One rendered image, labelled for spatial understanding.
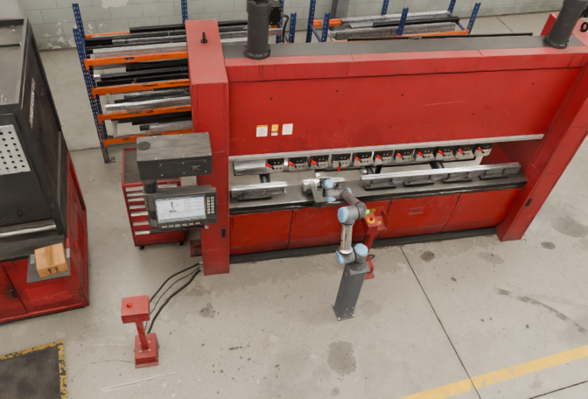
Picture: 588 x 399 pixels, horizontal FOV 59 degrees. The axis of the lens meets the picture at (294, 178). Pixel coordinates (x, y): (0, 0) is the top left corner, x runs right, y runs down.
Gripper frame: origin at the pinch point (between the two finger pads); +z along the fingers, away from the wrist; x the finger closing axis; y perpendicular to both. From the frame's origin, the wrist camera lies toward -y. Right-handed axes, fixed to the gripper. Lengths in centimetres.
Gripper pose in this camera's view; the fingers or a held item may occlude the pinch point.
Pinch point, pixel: (320, 187)
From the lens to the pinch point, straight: 474.2
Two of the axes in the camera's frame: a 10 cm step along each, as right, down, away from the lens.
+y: -0.5, -10.0, 0.6
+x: -9.9, 0.4, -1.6
